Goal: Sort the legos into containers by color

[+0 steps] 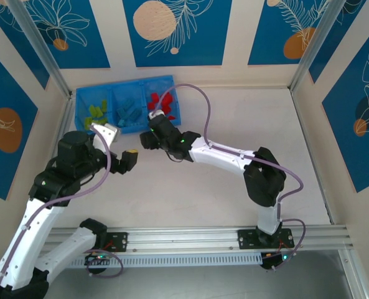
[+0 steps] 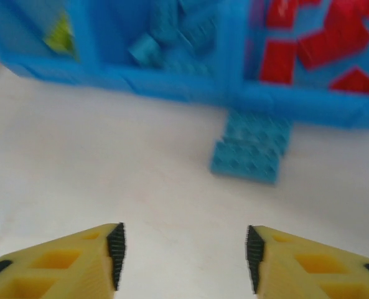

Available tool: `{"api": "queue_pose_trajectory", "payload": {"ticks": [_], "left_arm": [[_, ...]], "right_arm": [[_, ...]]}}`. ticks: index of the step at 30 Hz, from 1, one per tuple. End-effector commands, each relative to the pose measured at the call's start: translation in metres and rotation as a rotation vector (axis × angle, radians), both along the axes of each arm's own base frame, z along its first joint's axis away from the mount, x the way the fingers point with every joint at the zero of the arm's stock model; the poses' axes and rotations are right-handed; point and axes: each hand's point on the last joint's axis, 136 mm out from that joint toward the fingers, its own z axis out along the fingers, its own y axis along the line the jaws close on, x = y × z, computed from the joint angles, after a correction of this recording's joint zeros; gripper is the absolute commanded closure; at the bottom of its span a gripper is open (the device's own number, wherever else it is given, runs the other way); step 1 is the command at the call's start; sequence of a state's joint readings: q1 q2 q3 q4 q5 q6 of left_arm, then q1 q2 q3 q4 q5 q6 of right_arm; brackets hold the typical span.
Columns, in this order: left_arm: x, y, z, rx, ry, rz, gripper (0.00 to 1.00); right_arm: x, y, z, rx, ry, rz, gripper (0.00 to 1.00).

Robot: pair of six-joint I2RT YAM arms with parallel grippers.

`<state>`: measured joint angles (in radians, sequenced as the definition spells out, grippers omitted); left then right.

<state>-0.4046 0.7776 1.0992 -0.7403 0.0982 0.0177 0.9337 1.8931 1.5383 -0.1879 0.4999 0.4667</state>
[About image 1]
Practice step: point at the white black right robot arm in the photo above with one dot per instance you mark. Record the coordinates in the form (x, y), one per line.
(221, 154)

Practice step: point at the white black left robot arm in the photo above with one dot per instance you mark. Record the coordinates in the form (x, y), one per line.
(25, 236)

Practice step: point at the blue three-compartment plastic bin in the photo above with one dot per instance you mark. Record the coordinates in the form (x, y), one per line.
(119, 93)

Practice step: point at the small electronics board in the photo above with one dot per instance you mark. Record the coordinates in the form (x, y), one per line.
(272, 261)
(98, 259)

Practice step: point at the aluminium table edge rail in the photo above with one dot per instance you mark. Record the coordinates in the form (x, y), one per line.
(63, 117)
(297, 102)

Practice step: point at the blue floral wall poster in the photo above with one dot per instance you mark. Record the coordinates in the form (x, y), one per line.
(265, 31)
(16, 102)
(94, 46)
(330, 53)
(343, 140)
(223, 37)
(16, 46)

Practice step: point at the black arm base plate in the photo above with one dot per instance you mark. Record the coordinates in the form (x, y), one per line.
(246, 240)
(122, 241)

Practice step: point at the long aluminium mounting rail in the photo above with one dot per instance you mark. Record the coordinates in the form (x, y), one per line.
(184, 240)

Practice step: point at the aluminium frame post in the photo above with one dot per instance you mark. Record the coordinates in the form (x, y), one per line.
(355, 277)
(321, 46)
(41, 46)

